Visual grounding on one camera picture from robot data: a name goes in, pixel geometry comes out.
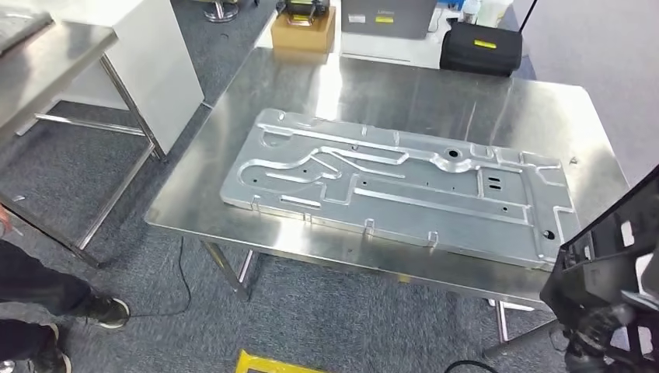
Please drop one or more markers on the person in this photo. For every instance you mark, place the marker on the person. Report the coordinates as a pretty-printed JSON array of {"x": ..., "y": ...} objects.
[{"x": 31, "y": 288}]

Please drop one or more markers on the white plastic jug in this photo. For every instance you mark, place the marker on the white plastic jug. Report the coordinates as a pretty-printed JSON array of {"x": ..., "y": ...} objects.
[{"x": 497, "y": 13}]

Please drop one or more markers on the steel side table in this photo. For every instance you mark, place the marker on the steel side table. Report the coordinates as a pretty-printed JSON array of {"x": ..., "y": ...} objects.
[{"x": 51, "y": 67}]

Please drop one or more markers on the clear plastic bottle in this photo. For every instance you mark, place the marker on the clear plastic bottle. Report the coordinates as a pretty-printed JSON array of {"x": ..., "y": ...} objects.
[{"x": 469, "y": 10}]

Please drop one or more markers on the white table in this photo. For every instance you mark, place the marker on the white table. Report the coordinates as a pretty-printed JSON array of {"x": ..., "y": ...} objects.
[{"x": 386, "y": 51}]

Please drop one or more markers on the chrome chair base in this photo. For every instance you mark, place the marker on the chrome chair base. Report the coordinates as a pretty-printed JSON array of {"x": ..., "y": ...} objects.
[{"x": 221, "y": 11}]

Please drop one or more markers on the brown cardboard box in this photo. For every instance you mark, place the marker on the brown cardboard box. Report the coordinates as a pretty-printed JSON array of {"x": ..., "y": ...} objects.
[{"x": 304, "y": 36}]

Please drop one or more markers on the white cabinet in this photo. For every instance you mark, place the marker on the white cabinet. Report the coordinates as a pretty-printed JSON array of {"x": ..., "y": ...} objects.
[{"x": 154, "y": 67}]

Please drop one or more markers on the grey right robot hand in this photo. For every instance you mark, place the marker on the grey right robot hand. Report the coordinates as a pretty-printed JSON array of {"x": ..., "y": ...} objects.
[{"x": 597, "y": 334}]

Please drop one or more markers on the black bag yellow label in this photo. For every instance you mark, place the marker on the black bag yellow label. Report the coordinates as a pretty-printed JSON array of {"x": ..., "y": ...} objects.
[{"x": 479, "y": 59}]

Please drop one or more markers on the large aluminium stamped panel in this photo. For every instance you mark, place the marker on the large aluminium stamped panel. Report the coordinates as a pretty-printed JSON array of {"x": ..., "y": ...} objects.
[{"x": 412, "y": 206}]

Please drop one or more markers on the steel workbench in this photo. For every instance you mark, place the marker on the steel workbench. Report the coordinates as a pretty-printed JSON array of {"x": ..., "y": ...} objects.
[{"x": 412, "y": 87}]

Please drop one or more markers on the grey equipment case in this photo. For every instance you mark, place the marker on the grey equipment case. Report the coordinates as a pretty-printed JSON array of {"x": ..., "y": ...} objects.
[{"x": 391, "y": 20}]

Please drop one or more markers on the grey metal sheet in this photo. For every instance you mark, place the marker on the grey metal sheet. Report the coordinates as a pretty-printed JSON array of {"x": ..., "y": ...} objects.
[{"x": 20, "y": 26}]

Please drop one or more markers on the thin black rod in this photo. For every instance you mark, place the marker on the thin black rod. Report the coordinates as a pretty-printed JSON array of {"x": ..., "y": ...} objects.
[{"x": 526, "y": 18}]

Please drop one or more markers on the black and yellow device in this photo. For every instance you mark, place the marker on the black and yellow device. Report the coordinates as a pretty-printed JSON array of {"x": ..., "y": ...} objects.
[{"x": 304, "y": 8}]

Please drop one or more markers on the black plastic plate bracket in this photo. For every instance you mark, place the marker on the black plastic plate bracket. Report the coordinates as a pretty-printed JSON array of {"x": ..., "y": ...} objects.
[{"x": 602, "y": 257}]

